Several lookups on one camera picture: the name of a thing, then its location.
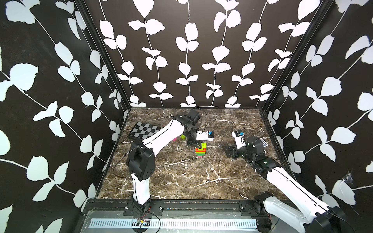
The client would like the lime long lego brick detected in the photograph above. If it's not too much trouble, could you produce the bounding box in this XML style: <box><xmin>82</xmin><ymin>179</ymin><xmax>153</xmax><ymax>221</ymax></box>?
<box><xmin>195</xmin><ymin>142</ymin><xmax>207</xmax><ymax>151</ymax></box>

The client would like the white slotted cable duct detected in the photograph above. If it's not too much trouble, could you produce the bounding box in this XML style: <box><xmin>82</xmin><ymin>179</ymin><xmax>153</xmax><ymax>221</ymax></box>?
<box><xmin>88</xmin><ymin>218</ymin><xmax>257</xmax><ymax>231</ymax></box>

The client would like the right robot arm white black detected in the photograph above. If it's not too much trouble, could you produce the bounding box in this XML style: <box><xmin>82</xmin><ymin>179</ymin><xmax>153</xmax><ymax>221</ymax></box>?
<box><xmin>223</xmin><ymin>131</ymin><xmax>354</xmax><ymax>233</ymax></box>

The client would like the red long lego brick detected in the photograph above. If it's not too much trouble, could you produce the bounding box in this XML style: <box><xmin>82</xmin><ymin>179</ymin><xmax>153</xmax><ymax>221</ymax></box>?
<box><xmin>195</xmin><ymin>148</ymin><xmax>206</xmax><ymax>152</ymax></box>

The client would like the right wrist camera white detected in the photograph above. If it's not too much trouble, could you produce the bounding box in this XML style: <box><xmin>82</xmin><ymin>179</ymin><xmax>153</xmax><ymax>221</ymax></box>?
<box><xmin>232</xmin><ymin>130</ymin><xmax>246</xmax><ymax>149</ymax></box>

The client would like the black white checkerboard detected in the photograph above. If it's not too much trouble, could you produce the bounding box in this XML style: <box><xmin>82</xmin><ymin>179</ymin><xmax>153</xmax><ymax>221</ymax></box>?
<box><xmin>128</xmin><ymin>121</ymin><xmax>162</xmax><ymax>140</ymax></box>

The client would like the small circuit board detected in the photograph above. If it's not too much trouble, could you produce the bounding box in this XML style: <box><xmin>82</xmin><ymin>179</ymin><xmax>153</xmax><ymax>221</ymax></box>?
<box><xmin>132</xmin><ymin>218</ymin><xmax>151</xmax><ymax>229</ymax></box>

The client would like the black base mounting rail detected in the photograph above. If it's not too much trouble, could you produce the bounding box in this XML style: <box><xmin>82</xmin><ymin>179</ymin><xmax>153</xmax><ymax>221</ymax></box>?
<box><xmin>83</xmin><ymin>199</ymin><xmax>268</xmax><ymax>218</ymax></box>

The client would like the blue playing card box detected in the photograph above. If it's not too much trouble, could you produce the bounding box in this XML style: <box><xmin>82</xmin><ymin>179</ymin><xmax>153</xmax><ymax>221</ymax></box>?
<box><xmin>260</xmin><ymin>138</ymin><xmax>268</xmax><ymax>148</ymax></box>

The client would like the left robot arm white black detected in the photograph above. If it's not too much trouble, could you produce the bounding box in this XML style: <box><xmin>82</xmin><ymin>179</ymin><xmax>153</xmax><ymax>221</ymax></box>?
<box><xmin>126</xmin><ymin>109</ymin><xmax>201</xmax><ymax>206</ymax></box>

